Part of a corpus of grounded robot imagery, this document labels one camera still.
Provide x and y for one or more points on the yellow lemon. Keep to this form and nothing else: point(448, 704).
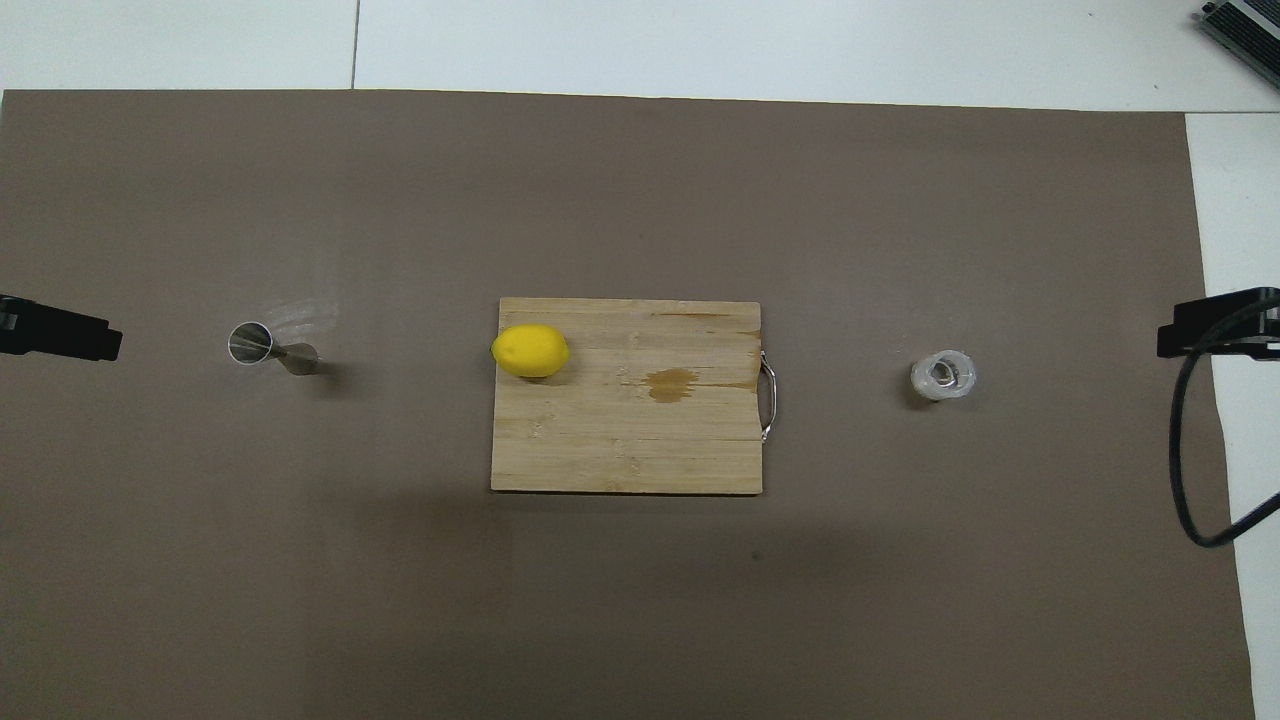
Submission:
point(530, 351)

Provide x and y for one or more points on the brown paper table mat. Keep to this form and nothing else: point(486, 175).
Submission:
point(640, 600)

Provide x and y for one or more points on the clear glass cup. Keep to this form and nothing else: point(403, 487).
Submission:
point(943, 376)

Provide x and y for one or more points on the steel double jigger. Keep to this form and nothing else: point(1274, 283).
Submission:
point(262, 345)

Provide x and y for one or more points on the grey ribbed metal device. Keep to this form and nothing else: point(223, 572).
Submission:
point(1250, 30)

